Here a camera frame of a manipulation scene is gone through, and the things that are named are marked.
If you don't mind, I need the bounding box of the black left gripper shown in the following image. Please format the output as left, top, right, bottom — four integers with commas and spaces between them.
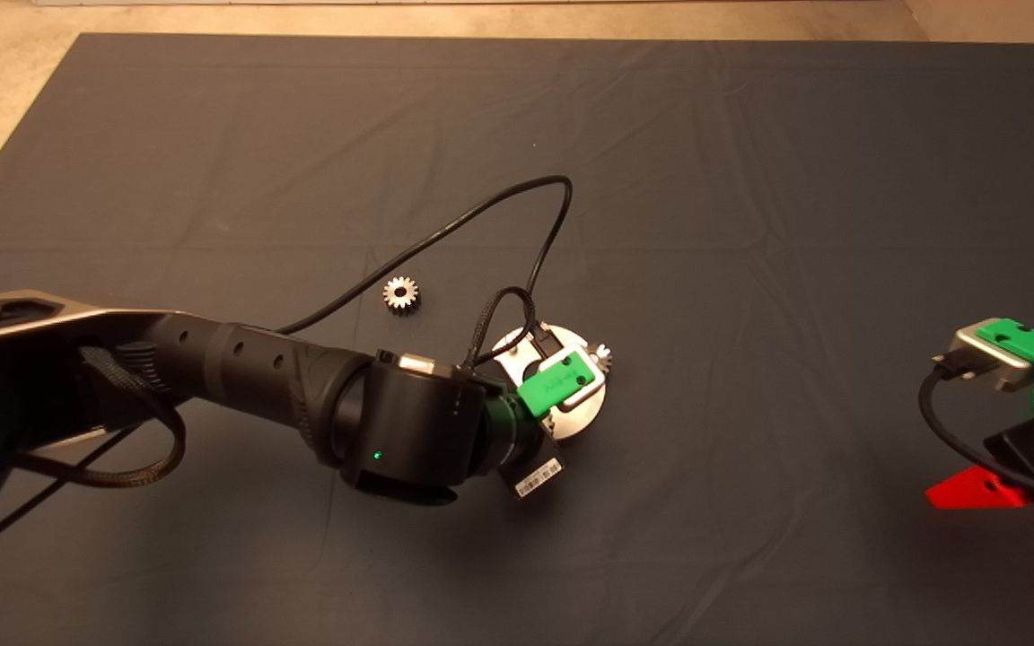
499, 432, 567, 502

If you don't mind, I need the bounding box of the black camera cable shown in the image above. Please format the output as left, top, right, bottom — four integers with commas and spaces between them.
275, 175, 574, 369
918, 354, 1034, 508

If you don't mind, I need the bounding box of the black left camera cable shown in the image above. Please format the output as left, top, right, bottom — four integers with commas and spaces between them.
275, 175, 574, 369

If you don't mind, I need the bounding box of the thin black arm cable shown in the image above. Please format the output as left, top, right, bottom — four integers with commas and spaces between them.
0, 429, 136, 553

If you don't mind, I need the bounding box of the green left camera mount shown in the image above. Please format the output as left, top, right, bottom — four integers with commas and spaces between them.
517, 350, 596, 419

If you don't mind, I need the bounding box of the black right camera cable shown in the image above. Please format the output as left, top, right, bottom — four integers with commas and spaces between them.
918, 354, 1034, 508

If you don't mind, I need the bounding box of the dark grey table cloth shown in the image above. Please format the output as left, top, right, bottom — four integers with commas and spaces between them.
0, 34, 1034, 646

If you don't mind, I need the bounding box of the silver left camera box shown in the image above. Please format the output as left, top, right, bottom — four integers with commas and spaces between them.
535, 323, 608, 414

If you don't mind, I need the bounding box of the silver camera box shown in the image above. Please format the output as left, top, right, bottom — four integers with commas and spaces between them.
933, 321, 1034, 394
535, 323, 608, 414

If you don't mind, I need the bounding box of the round metal carrier plate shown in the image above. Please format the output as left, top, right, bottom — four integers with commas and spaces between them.
491, 323, 609, 441

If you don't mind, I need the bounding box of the silver right camera box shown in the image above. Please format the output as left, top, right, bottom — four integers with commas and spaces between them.
933, 321, 1034, 394

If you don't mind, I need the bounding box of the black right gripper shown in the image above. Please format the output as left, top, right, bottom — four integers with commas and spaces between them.
925, 422, 1034, 521

